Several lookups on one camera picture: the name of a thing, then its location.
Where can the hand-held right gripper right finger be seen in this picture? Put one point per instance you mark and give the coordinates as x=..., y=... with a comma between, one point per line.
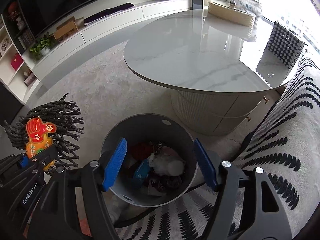
x=203, y=165

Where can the blue milk drink carton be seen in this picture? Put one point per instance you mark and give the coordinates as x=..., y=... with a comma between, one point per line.
x=141, y=172

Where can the white crumpled tissue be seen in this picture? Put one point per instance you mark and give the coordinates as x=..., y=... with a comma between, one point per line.
x=170, y=166

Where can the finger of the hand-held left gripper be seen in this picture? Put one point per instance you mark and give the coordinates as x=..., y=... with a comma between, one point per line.
x=23, y=161
x=47, y=155

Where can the wall bookshelf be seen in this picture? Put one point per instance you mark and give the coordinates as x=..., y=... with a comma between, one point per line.
x=7, y=65

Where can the oval marble coffee table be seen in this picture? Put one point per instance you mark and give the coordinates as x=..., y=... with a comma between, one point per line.
x=187, y=50

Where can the grey round trash bin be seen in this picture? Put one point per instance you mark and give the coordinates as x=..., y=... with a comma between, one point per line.
x=140, y=127

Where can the black white studded box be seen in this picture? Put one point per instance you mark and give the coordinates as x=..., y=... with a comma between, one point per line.
x=282, y=45

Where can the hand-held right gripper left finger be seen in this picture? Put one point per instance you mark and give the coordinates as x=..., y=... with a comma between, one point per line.
x=115, y=165

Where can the clear plastic container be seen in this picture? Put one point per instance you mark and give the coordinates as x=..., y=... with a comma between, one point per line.
x=253, y=7

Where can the purple cloth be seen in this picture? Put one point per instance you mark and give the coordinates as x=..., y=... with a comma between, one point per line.
x=107, y=11

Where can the cardboard box on bench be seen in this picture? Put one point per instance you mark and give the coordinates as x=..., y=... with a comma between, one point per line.
x=65, y=28

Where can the cream ribbed round box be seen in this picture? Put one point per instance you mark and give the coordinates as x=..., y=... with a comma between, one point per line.
x=230, y=15

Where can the red crumpled packet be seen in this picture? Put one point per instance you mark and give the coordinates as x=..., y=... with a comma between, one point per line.
x=141, y=150

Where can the red gift box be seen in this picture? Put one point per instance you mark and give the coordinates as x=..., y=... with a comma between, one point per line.
x=17, y=62

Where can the white low media cabinet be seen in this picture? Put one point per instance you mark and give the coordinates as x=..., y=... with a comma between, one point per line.
x=112, y=27

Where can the orange ornament with dark fringe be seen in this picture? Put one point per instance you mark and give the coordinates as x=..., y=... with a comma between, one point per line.
x=37, y=132

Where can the potted green houseplant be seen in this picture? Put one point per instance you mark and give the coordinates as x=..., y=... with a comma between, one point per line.
x=41, y=46

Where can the red shelf decoration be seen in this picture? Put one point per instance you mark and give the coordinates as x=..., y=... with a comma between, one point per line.
x=13, y=10

